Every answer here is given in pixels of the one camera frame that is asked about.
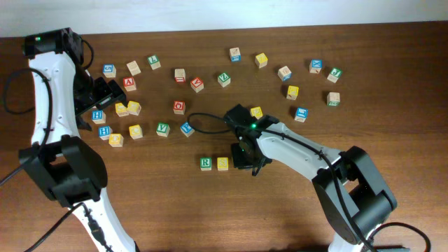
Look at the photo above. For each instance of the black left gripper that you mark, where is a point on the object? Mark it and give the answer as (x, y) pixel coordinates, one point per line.
(111, 90)

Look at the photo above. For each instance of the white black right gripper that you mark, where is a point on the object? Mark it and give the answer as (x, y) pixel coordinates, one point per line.
(238, 159)

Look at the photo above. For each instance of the green R letter block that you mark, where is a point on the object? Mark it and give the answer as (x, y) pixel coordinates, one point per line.
(205, 163)

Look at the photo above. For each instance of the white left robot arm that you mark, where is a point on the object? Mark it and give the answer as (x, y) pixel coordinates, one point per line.
(60, 163)

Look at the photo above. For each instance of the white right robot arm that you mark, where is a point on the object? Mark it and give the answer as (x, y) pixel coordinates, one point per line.
(353, 194)

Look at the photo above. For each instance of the blue H block upper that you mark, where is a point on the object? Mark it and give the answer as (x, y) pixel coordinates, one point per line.
(98, 117)

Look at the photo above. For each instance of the blue h block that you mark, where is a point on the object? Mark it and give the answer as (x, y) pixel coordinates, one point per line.
(98, 117)
(104, 132)

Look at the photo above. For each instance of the blue H block lower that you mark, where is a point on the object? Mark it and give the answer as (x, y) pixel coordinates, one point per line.
(104, 132)

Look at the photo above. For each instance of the yellow block bottom left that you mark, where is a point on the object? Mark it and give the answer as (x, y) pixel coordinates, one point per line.
(116, 140)

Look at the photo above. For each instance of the yellow block left pair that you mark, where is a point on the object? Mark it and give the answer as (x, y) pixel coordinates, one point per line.
(121, 110)

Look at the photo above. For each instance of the yellow block pair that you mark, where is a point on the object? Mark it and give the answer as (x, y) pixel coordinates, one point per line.
(121, 110)
(134, 108)

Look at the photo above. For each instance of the yellow umbrella picture block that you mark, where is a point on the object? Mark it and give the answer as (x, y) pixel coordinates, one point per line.
(256, 112)

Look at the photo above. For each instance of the yellow C letter block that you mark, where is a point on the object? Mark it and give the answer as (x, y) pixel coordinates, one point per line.
(135, 131)

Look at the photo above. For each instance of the yellow block right pair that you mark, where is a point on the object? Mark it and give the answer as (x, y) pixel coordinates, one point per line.
(134, 108)

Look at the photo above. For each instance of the blue S letter block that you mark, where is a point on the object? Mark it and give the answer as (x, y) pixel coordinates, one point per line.
(109, 71)

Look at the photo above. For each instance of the red A letter block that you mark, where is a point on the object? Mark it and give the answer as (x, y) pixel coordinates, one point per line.
(129, 84)

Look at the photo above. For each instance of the blue P letter block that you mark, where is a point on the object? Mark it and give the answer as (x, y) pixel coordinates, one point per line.
(186, 129)

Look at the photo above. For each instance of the blue T letter block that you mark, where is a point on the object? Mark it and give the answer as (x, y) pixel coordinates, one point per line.
(301, 114)

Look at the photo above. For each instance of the yellow pencil picture block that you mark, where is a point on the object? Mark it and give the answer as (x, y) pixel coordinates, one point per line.
(292, 92)

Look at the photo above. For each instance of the green Z letter block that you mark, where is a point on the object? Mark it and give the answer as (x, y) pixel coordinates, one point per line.
(224, 79)

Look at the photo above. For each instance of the plain wooden block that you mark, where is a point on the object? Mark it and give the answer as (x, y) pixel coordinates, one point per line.
(133, 68)

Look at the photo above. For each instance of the green V letter block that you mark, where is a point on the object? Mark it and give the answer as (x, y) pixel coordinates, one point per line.
(162, 129)

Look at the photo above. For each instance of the red O letter block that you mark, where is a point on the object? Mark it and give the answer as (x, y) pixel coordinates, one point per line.
(179, 107)

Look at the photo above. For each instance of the red V letter block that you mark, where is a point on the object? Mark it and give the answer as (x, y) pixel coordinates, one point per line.
(197, 84)

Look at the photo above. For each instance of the blue D side block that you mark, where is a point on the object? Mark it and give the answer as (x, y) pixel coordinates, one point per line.
(284, 73)

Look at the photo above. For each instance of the yellow top block far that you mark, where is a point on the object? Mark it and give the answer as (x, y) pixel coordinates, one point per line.
(261, 60)

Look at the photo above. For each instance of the green L letter block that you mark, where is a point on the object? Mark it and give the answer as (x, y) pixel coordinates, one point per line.
(154, 62)

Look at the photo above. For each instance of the blue L side block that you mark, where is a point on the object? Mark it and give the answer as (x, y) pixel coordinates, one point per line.
(235, 55)

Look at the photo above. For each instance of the green R side block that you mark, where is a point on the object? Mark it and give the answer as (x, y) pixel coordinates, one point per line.
(333, 99)

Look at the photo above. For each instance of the red I letter block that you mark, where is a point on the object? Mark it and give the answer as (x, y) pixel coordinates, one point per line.
(180, 75)

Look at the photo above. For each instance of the blue X letter block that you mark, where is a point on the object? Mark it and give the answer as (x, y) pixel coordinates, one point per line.
(315, 66)

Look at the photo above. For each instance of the green J letter block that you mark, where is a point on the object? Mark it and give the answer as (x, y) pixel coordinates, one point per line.
(334, 75)

